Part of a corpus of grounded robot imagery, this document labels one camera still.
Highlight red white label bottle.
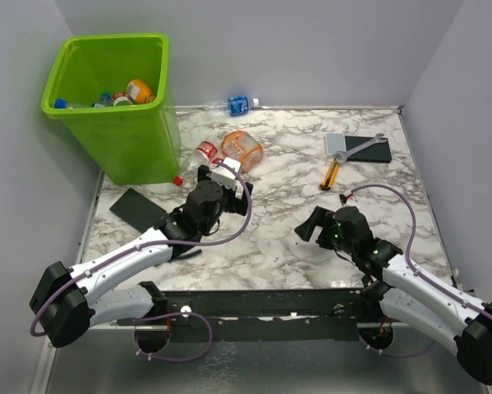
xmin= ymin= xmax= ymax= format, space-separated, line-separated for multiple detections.
xmin=112 ymin=91 xmax=134 ymax=107

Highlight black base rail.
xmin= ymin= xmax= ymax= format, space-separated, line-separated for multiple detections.
xmin=116 ymin=281 xmax=394 ymax=344

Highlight red label clear bottle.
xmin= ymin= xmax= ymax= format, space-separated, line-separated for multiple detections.
xmin=172 ymin=140 xmax=218 ymax=186

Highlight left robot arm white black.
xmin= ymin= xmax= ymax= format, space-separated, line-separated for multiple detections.
xmin=29 ymin=158 xmax=253 ymax=348

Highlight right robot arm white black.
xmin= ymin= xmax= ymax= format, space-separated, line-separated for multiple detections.
xmin=295 ymin=206 xmax=492 ymax=386

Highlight orange juice bottle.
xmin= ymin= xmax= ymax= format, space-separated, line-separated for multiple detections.
xmin=126 ymin=79 xmax=156 ymax=104

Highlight green plastic bin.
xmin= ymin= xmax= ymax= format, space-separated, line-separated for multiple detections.
xmin=41 ymin=32 xmax=181 ymax=185

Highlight grey rectangular plate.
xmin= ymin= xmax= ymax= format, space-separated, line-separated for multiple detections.
xmin=325 ymin=132 xmax=347 ymax=156

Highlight yellow black utility knife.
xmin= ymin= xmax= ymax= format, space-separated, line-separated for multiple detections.
xmin=319 ymin=160 xmax=340 ymax=191

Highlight black foam block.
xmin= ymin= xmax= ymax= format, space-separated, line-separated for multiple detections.
xmin=345 ymin=136 xmax=392 ymax=163
xmin=109 ymin=188 xmax=168 ymax=233

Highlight crushed orange label bottle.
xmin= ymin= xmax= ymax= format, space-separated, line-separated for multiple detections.
xmin=221 ymin=131 xmax=264 ymax=172

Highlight blue label bottle front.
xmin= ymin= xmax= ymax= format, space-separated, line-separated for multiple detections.
xmin=91 ymin=93 xmax=113 ymax=108

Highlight silver wrench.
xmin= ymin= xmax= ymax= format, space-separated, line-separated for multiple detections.
xmin=333 ymin=133 xmax=388 ymax=163

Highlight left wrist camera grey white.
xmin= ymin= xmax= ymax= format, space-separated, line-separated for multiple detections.
xmin=209 ymin=158 xmax=242 ymax=190

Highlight black foam block left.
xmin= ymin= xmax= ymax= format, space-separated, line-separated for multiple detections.
xmin=109 ymin=188 xmax=168 ymax=233

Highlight blue handled pliers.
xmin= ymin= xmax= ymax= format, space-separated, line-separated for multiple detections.
xmin=175 ymin=250 xmax=202 ymax=260

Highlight blue label bottle by wall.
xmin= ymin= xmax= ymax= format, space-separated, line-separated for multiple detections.
xmin=203 ymin=96 xmax=260 ymax=117

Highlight pepsi bottle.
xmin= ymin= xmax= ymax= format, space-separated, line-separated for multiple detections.
xmin=53 ymin=98 xmax=92 ymax=109

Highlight blue label bottle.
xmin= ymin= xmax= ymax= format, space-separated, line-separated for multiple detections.
xmin=203 ymin=96 xmax=260 ymax=117
xmin=91 ymin=93 xmax=113 ymax=108

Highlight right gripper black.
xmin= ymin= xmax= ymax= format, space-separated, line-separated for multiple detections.
xmin=295 ymin=204 xmax=356 ymax=255

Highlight black foam block right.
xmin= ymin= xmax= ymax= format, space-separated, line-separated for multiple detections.
xmin=345 ymin=136 xmax=392 ymax=163

